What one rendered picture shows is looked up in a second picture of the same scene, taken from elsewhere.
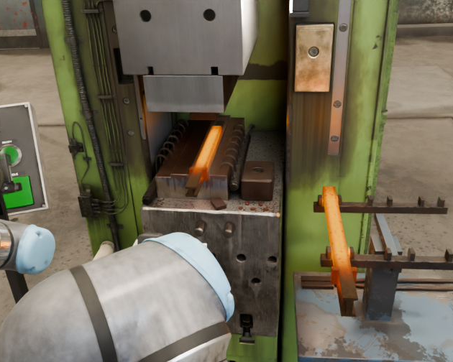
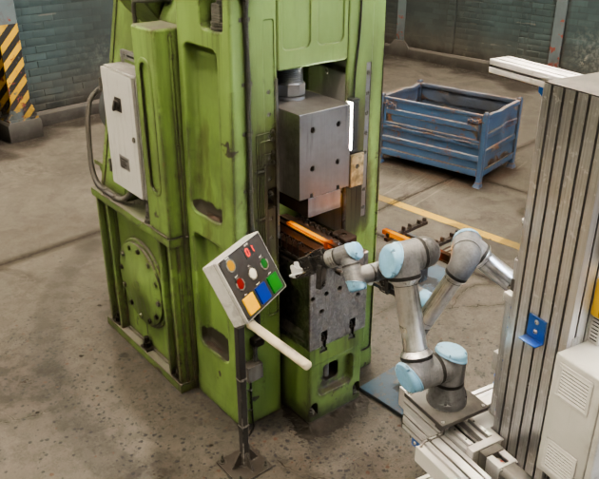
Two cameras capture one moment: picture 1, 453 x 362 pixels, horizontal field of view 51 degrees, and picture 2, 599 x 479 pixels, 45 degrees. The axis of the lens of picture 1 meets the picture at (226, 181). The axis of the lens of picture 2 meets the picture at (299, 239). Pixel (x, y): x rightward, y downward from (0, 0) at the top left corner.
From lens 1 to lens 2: 2.80 m
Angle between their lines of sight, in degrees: 42
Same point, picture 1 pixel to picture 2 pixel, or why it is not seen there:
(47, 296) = (469, 245)
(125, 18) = (303, 172)
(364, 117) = (373, 192)
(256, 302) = (357, 307)
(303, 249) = not seen: hidden behind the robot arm
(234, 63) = (345, 181)
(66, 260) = (96, 405)
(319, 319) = not seen: hidden behind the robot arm
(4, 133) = (258, 252)
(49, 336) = (476, 251)
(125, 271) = (471, 237)
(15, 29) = not seen: outside the picture
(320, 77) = (359, 178)
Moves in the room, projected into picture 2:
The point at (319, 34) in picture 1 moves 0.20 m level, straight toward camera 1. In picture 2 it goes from (359, 157) to (387, 168)
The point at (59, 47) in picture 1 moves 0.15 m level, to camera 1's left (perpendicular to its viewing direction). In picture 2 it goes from (240, 197) to (215, 206)
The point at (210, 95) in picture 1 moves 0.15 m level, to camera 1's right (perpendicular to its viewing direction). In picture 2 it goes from (335, 200) to (355, 190)
